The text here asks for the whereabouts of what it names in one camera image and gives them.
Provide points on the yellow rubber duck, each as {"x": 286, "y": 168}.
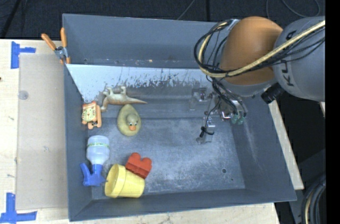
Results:
{"x": 128, "y": 122}

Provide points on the orange toy cat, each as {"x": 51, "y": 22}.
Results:
{"x": 90, "y": 114}

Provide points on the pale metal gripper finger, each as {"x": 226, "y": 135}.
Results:
{"x": 208, "y": 130}
{"x": 202, "y": 96}

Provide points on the clear spray bottle blue nozzle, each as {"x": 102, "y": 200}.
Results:
{"x": 97, "y": 151}

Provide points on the pale wood board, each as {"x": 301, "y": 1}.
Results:
{"x": 40, "y": 124}

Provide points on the grey metal bin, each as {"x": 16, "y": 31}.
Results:
{"x": 175, "y": 154}

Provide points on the black cylinder on white bracket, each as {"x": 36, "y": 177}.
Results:
{"x": 272, "y": 94}

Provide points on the red toy brick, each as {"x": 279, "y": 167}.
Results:
{"x": 139, "y": 164}

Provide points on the yellow plastic cup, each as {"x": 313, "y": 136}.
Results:
{"x": 125, "y": 184}

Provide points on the tan toy dinosaur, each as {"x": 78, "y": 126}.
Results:
{"x": 118, "y": 97}

